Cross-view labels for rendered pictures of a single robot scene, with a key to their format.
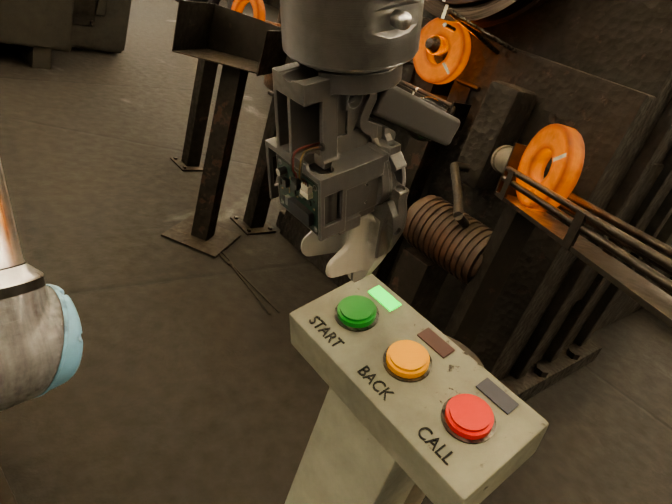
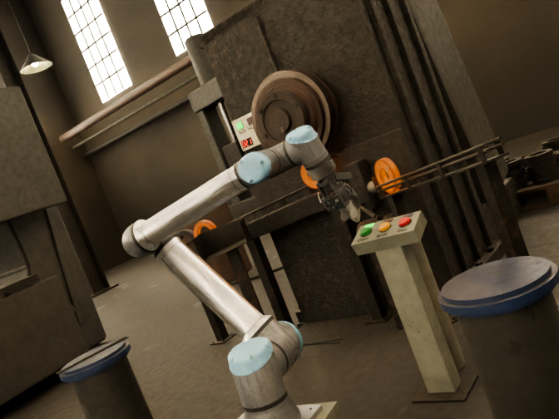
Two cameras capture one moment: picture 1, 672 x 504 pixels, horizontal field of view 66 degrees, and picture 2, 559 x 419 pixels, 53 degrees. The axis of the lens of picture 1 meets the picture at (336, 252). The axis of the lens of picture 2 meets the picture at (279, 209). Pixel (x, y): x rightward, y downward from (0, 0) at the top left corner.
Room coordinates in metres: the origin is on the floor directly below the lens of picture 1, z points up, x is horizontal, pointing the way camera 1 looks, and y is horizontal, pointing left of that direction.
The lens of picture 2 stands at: (-1.44, 0.32, 0.94)
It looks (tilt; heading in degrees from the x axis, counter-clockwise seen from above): 5 degrees down; 356
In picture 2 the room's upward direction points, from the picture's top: 21 degrees counter-clockwise
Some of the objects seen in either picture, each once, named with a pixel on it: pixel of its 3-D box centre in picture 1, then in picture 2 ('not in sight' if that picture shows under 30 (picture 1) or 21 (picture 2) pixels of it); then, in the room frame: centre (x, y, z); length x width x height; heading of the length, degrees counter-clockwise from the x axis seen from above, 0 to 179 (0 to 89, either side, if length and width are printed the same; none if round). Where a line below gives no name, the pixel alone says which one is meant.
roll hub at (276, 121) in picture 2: not in sight; (282, 120); (1.33, -0.02, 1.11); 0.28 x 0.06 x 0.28; 48
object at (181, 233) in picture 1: (215, 135); (243, 289); (1.56, 0.48, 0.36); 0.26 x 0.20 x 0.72; 83
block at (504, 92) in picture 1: (494, 137); (363, 184); (1.25, -0.27, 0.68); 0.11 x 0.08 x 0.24; 138
